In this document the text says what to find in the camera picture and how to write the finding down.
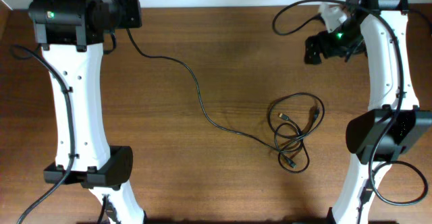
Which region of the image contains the black USB-A cable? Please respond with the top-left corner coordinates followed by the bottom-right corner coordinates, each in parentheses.
top-left (125, 28), bottom-right (298, 169)

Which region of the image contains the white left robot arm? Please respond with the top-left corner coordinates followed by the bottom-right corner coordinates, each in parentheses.
top-left (28, 0), bottom-right (146, 223)

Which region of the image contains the thin black micro-USB cable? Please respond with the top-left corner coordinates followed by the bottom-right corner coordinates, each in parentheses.
top-left (267, 92), bottom-right (325, 174)

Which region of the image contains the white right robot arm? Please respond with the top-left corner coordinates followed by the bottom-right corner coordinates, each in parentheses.
top-left (304, 0), bottom-right (431, 223)

